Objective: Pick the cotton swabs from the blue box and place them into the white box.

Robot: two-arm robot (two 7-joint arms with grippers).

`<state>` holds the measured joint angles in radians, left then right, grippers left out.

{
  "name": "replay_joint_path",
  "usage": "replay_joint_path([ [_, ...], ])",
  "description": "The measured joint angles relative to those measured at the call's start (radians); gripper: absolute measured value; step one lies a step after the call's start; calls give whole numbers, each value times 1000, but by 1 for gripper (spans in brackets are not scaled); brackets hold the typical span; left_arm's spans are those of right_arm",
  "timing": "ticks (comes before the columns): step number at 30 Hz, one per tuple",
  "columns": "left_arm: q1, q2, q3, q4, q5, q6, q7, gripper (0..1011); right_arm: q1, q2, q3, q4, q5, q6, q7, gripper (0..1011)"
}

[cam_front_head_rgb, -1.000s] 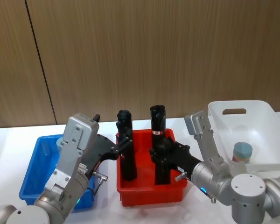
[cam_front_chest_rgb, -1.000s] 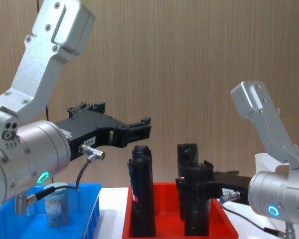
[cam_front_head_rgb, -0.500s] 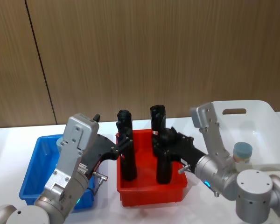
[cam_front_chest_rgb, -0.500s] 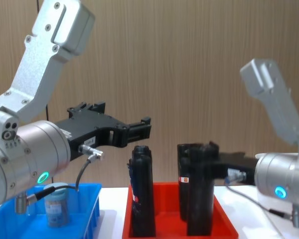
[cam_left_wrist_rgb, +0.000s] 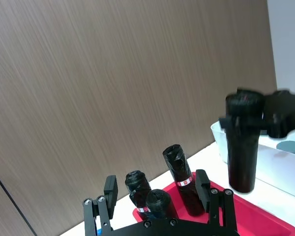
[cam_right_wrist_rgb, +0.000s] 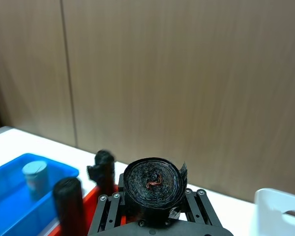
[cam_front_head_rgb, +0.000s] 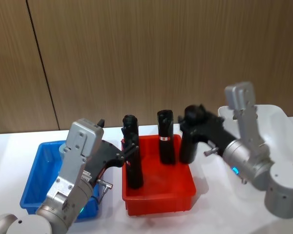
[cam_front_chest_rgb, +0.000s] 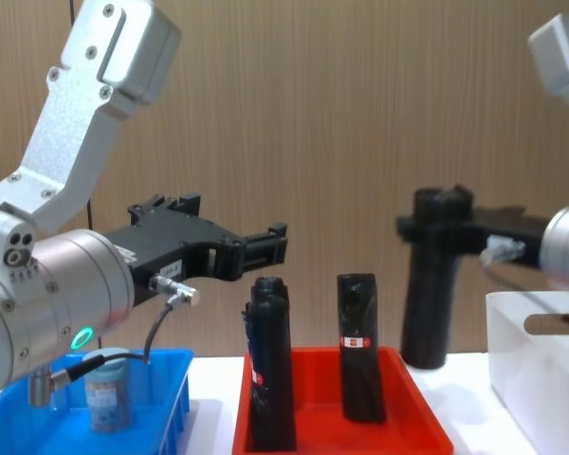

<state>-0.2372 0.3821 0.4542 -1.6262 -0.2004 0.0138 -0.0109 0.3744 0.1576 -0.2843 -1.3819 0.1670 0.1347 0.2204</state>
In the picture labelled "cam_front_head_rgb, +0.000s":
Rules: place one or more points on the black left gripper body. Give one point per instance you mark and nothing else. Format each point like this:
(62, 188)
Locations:
(105, 156)

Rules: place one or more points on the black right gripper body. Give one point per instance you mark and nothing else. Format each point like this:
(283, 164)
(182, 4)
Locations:
(205, 129)

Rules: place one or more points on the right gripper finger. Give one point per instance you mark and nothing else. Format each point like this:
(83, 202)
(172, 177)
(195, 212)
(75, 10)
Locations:
(166, 151)
(188, 151)

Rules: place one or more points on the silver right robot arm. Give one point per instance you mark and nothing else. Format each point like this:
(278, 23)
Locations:
(249, 151)

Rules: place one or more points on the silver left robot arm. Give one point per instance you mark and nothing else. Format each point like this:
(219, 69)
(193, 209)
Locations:
(70, 170)

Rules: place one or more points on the red plastic bin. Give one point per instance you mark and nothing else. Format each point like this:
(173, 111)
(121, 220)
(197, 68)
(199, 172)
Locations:
(161, 185)

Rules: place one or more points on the pale grey round object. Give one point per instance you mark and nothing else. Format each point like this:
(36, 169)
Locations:
(62, 151)

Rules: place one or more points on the blue plastic bin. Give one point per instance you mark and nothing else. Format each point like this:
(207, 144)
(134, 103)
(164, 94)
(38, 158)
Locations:
(39, 175)

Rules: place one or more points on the white plastic bin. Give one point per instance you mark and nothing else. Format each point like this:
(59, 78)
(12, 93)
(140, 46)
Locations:
(280, 131)

